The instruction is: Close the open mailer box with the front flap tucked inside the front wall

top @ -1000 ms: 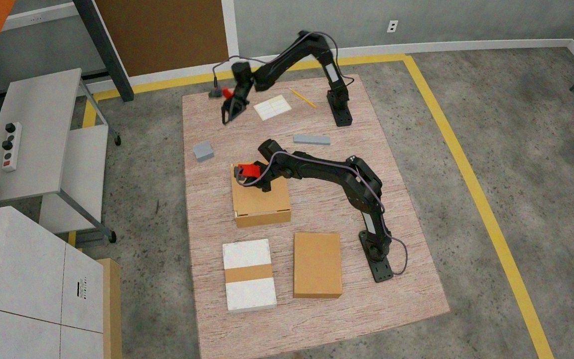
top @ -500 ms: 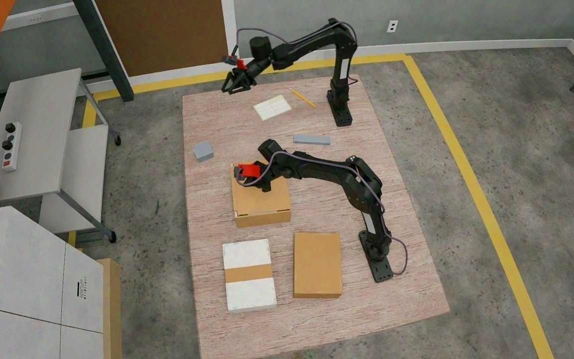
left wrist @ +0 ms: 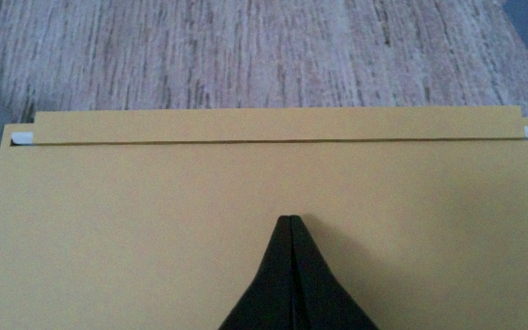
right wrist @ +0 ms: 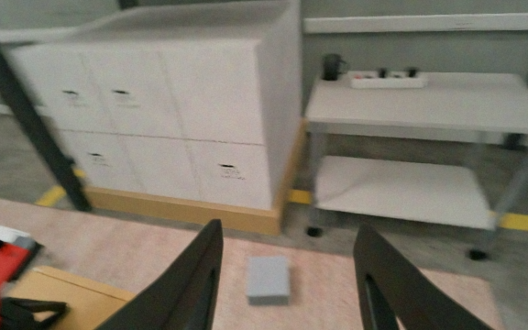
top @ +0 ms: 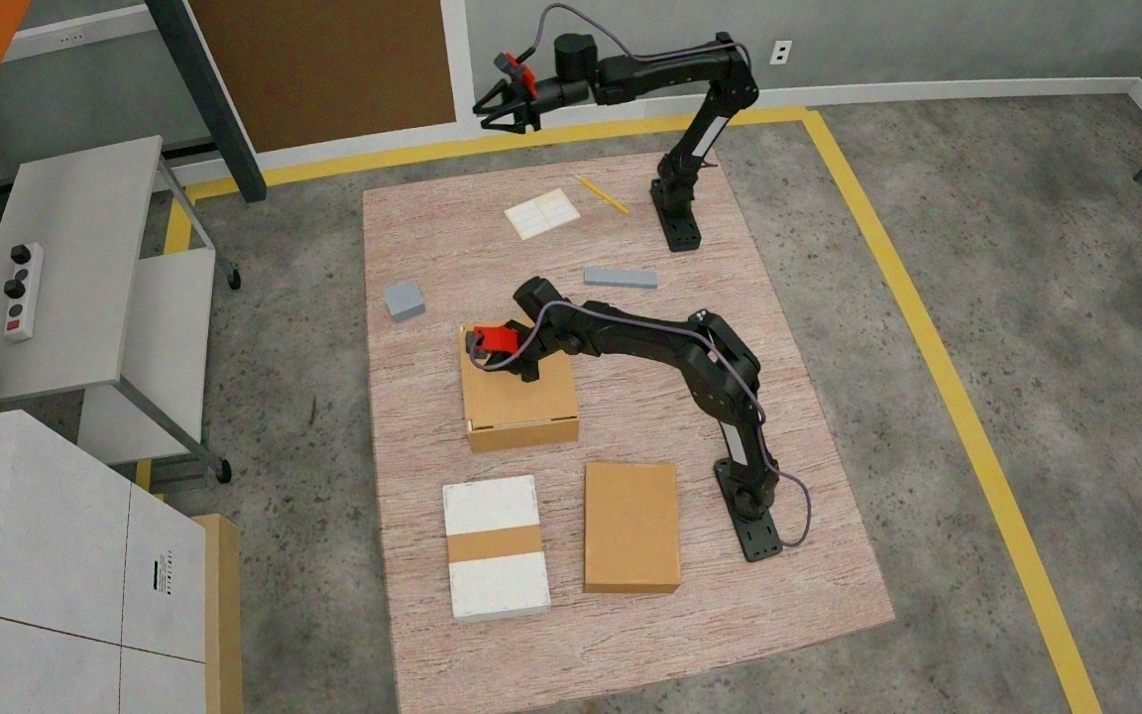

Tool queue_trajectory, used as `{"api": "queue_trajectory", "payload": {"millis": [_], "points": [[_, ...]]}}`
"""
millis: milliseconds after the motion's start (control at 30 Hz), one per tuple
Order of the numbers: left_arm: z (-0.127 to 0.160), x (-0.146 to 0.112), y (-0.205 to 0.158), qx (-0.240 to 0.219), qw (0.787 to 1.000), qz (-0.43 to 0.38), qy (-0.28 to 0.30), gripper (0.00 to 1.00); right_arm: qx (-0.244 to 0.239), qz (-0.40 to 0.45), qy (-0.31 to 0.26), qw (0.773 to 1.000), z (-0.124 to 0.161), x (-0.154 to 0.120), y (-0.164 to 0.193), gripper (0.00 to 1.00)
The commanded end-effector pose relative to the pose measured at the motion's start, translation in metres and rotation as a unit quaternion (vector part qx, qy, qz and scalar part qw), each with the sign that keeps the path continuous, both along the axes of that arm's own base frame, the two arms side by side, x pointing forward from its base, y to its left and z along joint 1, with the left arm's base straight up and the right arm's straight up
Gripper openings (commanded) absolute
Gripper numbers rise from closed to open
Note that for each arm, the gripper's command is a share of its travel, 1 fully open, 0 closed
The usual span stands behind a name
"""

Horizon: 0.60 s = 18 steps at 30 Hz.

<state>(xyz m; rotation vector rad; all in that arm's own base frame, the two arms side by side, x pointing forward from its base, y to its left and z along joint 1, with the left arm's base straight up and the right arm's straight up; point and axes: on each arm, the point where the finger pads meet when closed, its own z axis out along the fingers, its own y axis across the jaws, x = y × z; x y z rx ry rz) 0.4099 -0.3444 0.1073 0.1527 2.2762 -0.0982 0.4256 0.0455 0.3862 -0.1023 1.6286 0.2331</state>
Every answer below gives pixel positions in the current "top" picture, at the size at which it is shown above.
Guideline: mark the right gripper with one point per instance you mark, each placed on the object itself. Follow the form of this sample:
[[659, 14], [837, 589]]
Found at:
[[542, 97]]

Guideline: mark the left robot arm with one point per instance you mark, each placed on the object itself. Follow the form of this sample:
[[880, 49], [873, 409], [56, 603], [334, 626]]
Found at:
[[713, 388]]

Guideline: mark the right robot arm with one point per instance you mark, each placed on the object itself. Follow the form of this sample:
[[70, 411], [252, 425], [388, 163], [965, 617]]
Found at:
[[623, 79]]

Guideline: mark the white box with tan tape band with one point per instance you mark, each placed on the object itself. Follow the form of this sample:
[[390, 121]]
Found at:
[[496, 561]]

